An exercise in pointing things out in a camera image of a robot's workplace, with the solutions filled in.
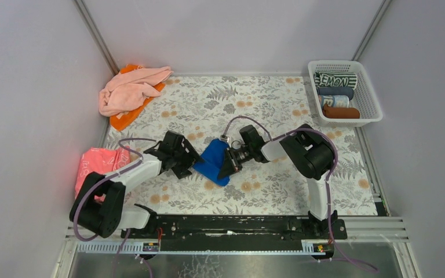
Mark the white plastic basket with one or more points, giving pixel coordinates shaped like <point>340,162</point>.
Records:
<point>364,100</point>

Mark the light pink towel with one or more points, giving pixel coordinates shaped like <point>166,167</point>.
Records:
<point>128,91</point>

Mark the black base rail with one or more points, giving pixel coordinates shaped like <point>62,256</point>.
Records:
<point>273,233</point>

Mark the dark blue rolled towel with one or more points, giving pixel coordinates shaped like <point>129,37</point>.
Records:
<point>336,91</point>

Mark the orange blue rabbit towel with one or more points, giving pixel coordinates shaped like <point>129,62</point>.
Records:
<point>337,101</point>

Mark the pink patterned towel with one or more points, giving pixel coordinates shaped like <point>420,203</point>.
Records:
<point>102,161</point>

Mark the floral table mat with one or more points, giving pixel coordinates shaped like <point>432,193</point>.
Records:
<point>202,108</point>

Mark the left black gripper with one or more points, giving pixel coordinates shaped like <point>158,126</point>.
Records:
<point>183,158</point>

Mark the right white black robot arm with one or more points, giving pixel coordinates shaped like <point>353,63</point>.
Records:
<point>311,153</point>

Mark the striped lemon rolled towel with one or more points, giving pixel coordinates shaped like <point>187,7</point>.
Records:
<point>335,79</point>

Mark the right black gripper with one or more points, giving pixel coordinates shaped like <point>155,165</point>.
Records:
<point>234,160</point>

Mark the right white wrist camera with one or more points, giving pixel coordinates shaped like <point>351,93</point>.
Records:
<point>225,139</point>

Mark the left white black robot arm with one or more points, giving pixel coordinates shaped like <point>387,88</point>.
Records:
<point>98,210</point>

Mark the brown towel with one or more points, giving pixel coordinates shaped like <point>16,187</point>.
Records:
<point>341,112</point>

